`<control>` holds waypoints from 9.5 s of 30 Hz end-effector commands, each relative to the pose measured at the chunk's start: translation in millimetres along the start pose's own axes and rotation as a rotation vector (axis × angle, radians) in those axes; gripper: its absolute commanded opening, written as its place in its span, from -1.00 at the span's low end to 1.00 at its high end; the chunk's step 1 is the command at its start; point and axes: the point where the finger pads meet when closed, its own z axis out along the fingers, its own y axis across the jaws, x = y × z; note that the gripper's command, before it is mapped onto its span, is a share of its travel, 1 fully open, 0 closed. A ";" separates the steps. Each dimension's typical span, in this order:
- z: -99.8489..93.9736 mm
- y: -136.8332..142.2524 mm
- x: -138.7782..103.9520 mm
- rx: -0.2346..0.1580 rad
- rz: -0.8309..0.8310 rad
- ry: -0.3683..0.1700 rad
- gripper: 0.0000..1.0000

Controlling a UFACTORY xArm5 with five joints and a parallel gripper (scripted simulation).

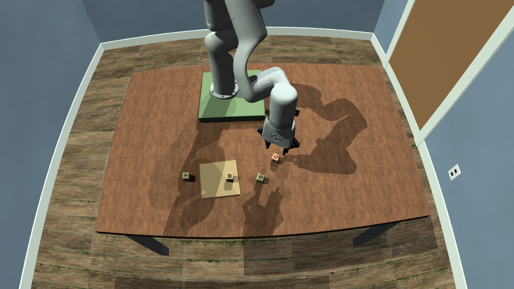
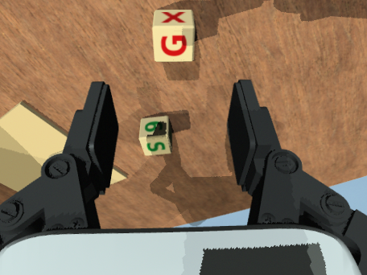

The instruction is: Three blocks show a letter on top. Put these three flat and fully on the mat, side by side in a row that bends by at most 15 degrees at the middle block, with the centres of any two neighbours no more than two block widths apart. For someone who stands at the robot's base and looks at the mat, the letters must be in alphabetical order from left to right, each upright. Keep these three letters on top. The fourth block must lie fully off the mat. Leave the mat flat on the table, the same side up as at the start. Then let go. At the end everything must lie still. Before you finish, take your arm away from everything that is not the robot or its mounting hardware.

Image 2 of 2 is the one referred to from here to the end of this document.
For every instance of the beige flat mat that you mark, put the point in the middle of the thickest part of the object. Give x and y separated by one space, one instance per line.
26 140

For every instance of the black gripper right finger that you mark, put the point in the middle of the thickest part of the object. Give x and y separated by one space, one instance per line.
288 195

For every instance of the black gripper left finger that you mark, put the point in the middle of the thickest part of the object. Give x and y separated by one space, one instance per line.
63 196

